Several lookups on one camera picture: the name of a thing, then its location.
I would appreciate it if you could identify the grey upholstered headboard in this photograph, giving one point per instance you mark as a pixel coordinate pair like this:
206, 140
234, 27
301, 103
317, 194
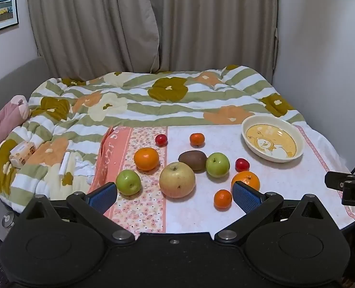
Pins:
9, 78

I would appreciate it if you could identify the striped floral blanket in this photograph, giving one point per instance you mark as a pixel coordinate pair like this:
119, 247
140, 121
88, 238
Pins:
165, 108

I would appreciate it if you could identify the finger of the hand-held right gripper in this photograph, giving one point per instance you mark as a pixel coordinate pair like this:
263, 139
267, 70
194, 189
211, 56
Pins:
333, 180

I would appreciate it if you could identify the red cherry tomato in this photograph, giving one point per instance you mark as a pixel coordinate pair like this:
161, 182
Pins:
161, 139
242, 164

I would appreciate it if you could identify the cream bowl with bear print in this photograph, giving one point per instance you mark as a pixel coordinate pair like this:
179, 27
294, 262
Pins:
266, 135

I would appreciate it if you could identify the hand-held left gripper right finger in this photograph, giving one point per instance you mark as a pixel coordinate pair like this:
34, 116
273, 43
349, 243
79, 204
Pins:
245, 197

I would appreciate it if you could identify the yellow red apple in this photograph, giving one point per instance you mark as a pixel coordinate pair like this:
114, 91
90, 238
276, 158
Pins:
177, 180

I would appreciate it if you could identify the brown kiwi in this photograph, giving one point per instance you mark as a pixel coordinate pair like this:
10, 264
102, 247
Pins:
192, 159

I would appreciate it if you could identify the large orange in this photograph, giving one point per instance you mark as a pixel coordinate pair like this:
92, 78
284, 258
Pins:
248, 180
147, 159

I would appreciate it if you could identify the tissue pack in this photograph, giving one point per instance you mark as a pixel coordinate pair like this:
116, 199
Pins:
22, 153

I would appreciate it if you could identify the pink floral tablecloth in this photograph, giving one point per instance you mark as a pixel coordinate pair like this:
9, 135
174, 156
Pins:
195, 216

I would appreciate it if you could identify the small tangerine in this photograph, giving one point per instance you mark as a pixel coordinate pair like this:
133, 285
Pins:
197, 139
222, 199

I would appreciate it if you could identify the green apple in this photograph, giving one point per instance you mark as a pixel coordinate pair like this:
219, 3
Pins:
217, 164
128, 182

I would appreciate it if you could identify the pink pillow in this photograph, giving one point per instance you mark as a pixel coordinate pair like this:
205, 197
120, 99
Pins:
3, 120

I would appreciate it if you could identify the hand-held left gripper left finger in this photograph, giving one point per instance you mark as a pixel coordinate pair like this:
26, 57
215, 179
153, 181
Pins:
104, 197

